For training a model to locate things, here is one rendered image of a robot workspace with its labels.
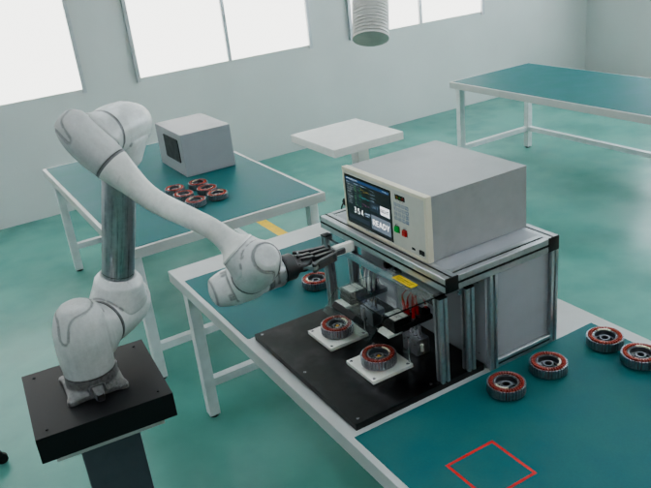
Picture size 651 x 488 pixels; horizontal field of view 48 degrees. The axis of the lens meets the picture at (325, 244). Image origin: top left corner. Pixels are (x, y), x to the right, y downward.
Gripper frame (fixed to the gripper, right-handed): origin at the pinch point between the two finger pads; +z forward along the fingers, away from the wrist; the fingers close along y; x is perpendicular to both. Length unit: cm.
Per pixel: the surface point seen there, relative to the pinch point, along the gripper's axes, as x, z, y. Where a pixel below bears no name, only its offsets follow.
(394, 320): -25.9, 12.0, 6.3
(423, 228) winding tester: 4.2, 19.6, 13.0
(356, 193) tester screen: 6.2, 19.6, -21.7
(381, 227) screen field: -1.7, 19.6, -8.6
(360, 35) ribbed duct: 41, 81, -106
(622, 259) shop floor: -118, 249, -94
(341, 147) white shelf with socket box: 2, 51, -81
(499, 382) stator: -42, 29, 33
